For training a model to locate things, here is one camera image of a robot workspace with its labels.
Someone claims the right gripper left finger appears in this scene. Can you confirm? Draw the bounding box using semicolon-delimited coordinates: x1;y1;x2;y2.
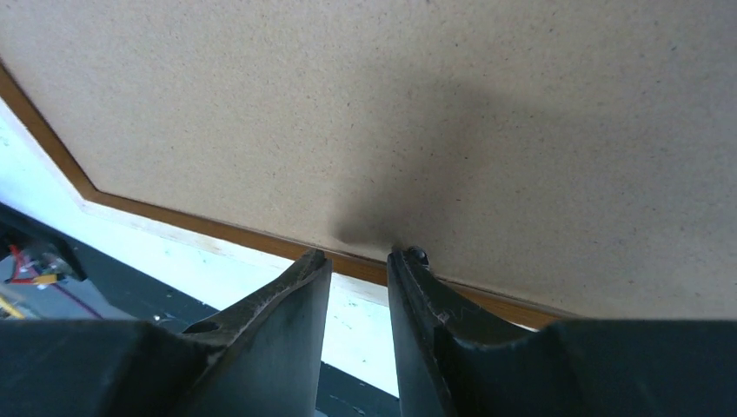
1;250;333;416

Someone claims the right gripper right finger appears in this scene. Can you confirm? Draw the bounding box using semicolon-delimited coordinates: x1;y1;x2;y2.
387;248;736;416

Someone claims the brown backing board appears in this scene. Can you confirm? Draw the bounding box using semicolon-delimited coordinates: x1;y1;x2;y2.
1;1;736;318

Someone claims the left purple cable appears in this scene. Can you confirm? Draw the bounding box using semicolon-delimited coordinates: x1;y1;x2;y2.
34;267;105;321

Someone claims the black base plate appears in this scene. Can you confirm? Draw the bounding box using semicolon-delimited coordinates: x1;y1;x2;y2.
1;204;401;416

